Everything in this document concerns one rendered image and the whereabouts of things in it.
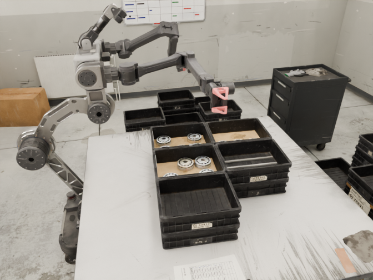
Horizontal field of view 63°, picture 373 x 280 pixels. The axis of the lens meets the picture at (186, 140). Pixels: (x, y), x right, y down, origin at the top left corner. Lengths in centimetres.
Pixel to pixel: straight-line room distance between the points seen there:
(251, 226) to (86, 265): 87
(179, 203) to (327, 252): 78
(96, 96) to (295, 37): 415
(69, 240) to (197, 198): 111
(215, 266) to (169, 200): 41
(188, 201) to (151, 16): 344
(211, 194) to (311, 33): 435
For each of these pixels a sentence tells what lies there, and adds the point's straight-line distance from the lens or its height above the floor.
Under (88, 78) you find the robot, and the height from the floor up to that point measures 145.
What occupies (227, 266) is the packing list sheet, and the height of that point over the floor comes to 70.
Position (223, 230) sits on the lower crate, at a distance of 160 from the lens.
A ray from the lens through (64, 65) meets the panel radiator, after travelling 478.
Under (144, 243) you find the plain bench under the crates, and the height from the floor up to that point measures 70.
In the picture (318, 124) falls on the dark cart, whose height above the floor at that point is 38.
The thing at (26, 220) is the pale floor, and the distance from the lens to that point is 310.
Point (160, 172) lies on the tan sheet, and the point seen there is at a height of 83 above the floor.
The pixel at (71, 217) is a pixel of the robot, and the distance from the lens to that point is 261.
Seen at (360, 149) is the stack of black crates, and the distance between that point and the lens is 309.
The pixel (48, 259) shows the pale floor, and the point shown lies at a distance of 272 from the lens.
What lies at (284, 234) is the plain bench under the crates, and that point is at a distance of 177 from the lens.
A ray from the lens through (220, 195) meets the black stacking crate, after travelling 174.
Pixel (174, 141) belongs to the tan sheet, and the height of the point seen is 83.
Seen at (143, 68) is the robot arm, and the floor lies 147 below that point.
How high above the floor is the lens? 198
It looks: 32 degrees down
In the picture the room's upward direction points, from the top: 1 degrees counter-clockwise
